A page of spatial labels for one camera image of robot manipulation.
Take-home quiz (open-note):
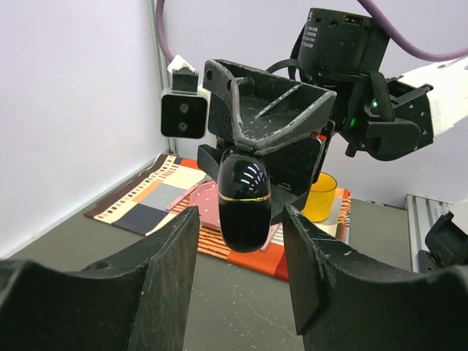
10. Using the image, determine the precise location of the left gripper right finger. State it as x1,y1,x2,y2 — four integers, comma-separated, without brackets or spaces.
282,205,467,350

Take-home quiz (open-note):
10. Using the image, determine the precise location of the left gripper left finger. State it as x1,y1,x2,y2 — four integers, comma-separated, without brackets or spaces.
1,207,200,350

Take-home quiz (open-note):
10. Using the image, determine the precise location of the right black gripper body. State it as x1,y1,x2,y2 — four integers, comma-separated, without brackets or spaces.
197,60,388,216

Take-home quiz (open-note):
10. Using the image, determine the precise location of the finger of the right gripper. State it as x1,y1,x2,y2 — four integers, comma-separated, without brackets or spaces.
197,144,222,179
203,59,336,156

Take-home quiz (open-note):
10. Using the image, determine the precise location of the glossy black charging case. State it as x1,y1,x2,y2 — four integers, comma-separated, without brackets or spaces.
217,147,272,253

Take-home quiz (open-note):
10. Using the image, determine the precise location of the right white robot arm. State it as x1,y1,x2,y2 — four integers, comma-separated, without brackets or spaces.
197,8,467,218

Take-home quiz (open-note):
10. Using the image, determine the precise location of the yellow translucent cup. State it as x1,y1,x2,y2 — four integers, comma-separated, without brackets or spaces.
302,173,337,222

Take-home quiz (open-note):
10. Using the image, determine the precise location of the orange patterned cloth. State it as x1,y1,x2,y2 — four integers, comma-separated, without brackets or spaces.
83,153,352,282

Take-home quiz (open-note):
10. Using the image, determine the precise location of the aluminium frame rail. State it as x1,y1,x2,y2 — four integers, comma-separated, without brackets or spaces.
148,0,468,273

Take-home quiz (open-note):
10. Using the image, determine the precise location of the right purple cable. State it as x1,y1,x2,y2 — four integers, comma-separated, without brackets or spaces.
155,0,468,65

